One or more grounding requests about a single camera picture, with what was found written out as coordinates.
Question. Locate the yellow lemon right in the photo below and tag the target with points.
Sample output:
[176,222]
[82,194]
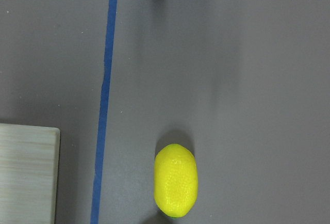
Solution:
[175,180]

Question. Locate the wooden cutting board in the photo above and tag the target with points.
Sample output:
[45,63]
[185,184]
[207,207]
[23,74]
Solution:
[29,171]

